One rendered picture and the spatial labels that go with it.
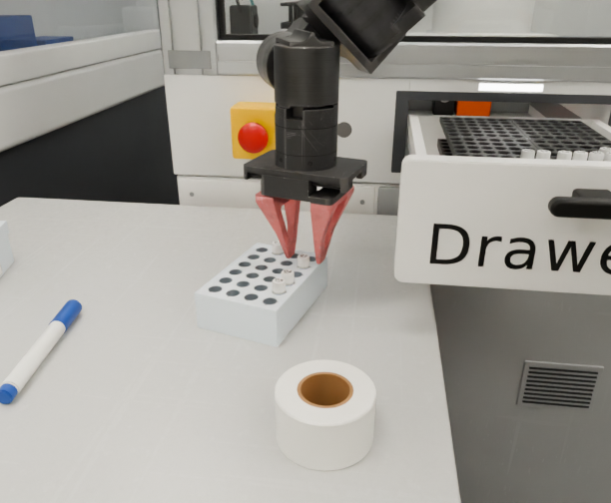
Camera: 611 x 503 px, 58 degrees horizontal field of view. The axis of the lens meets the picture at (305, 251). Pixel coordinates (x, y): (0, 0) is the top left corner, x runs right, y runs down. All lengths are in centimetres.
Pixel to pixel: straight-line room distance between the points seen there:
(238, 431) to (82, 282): 30
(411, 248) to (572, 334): 52
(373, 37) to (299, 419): 31
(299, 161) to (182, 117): 37
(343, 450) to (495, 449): 72
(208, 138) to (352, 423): 55
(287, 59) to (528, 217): 23
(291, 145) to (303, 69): 6
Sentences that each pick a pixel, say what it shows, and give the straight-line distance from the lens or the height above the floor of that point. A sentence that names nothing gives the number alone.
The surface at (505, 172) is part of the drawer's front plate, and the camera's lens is 46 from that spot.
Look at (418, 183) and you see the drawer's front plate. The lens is 46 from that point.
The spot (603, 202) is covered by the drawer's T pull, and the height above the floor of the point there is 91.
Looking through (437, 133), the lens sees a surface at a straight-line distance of 81.
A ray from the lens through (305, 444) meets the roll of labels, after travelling 38.
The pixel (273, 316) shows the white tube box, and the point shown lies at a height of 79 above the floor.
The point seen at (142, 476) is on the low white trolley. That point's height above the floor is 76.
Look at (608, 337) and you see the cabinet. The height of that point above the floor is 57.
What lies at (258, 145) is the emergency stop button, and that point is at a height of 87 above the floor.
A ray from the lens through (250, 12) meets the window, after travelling 81.
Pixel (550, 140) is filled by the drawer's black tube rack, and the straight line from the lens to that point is 68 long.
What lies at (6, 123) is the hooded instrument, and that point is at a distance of 110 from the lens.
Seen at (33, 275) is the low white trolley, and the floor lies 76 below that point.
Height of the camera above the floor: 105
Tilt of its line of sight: 25 degrees down
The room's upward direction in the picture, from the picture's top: straight up
